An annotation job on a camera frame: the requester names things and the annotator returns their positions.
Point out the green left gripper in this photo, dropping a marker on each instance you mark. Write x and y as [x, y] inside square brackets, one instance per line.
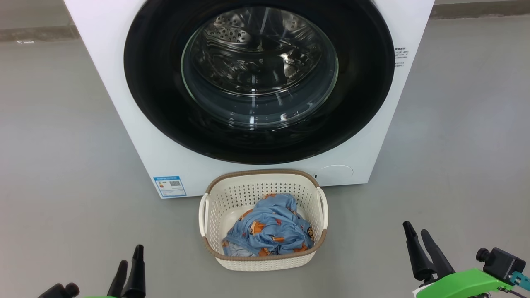
[101, 297]

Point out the blue bear print garment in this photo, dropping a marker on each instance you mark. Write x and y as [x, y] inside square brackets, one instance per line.
[269, 238]
[273, 205]

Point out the blue energy label sticker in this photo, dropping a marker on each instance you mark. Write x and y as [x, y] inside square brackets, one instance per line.
[169, 186]

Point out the black round washing machine door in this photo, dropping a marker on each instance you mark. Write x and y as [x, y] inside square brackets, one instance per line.
[165, 103]

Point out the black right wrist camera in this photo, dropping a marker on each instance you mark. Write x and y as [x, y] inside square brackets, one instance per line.
[503, 263]

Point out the small printed text sticker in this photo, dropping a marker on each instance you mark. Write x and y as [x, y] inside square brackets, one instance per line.
[400, 57]

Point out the round white filter cover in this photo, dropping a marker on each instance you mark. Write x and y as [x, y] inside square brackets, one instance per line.
[334, 174]

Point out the white front-load washing machine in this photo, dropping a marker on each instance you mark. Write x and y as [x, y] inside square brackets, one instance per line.
[124, 103]

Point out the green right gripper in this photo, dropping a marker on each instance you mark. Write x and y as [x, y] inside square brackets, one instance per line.
[463, 285]

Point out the cream perforated laundry basket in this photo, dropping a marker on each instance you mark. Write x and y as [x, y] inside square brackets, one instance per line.
[215, 215]

